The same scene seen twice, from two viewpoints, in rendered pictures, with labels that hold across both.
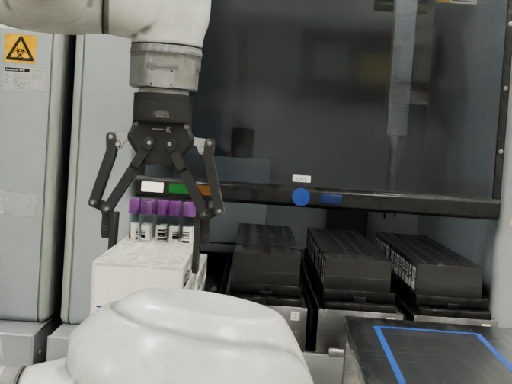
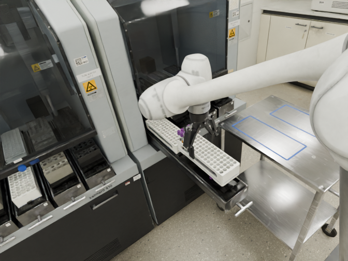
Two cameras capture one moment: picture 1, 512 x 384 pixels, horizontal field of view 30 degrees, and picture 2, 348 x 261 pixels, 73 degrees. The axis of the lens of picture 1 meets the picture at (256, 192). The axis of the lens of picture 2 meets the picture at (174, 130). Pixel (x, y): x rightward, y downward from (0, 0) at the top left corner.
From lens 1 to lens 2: 1.02 m
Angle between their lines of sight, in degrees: 44
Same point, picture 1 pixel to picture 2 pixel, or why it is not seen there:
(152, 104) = (203, 117)
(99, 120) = (125, 96)
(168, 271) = (237, 166)
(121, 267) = (228, 172)
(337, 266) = not seen: hidden behind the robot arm
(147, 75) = (202, 111)
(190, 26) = not seen: hidden behind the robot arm
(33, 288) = (122, 149)
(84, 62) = (113, 80)
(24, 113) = (100, 106)
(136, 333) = not seen: outside the picture
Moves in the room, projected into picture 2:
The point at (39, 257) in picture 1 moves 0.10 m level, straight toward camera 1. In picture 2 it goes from (120, 141) to (132, 149)
